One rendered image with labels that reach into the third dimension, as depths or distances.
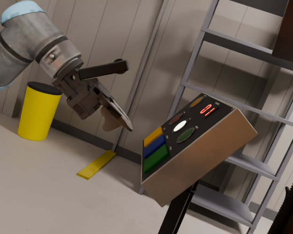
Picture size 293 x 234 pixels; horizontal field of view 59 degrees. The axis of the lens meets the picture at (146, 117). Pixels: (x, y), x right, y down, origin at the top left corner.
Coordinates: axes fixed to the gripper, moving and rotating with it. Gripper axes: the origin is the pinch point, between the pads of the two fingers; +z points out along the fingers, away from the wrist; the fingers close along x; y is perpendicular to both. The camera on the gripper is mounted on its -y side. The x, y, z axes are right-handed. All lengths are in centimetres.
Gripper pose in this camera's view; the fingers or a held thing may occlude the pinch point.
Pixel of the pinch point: (130, 125)
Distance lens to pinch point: 63.9
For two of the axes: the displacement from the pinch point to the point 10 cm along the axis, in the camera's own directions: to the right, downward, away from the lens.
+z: 6.5, 7.5, 1.6
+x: 0.1, 2.0, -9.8
